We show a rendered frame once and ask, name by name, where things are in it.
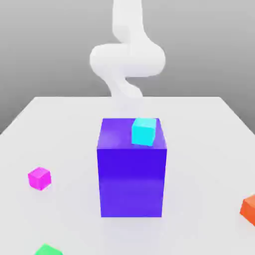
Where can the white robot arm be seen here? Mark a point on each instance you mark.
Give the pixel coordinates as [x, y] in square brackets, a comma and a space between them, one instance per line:
[127, 59]

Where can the small green cube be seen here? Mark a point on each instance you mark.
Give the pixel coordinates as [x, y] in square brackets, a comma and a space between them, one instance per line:
[47, 250]

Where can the small magenta cube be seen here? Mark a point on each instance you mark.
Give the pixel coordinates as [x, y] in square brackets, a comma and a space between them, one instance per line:
[39, 178]

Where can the large blue box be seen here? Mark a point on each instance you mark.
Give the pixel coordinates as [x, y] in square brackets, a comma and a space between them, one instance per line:
[131, 179]

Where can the small cyan cube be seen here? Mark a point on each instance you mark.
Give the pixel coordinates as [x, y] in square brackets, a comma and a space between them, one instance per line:
[143, 133]

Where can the small orange cube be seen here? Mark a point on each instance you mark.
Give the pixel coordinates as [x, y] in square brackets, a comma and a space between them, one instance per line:
[249, 209]

